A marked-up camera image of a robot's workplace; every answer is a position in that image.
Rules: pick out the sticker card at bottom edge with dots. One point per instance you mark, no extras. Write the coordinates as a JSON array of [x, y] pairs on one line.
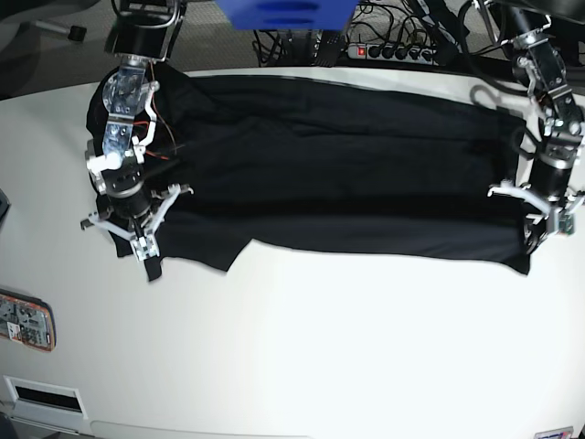
[[560, 433]]

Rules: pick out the black chair caster wheel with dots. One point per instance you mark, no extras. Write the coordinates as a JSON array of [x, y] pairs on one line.
[[77, 34]]

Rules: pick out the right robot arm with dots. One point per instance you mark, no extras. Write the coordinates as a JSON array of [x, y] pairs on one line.
[[142, 35]]

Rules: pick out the black remote control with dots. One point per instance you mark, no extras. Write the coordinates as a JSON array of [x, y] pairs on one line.
[[330, 46]]

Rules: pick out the white table cable grommet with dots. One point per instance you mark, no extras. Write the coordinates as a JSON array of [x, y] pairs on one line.
[[28, 395]]

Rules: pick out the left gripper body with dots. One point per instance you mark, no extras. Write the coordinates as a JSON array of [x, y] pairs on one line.
[[550, 174]]

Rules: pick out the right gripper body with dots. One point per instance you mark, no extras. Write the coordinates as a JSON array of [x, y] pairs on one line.
[[124, 194]]

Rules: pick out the black power adapter brick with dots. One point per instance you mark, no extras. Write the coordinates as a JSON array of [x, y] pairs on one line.
[[441, 14]]

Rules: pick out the black T-shirt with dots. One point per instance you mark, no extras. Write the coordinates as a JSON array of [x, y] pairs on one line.
[[324, 167]]

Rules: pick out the dark device at left edge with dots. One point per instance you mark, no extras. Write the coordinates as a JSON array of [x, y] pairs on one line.
[[4, 206]]

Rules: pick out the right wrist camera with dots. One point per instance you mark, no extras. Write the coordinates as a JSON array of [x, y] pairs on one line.
[[145, 247]]

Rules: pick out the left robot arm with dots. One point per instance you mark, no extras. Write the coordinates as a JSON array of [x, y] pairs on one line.
[[561, 121]]

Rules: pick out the white power strip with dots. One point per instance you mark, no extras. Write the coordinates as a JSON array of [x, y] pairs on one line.
[[392, 53]]

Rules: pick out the blue plastic bin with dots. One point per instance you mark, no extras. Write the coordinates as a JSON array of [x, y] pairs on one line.
[[288, 14]]

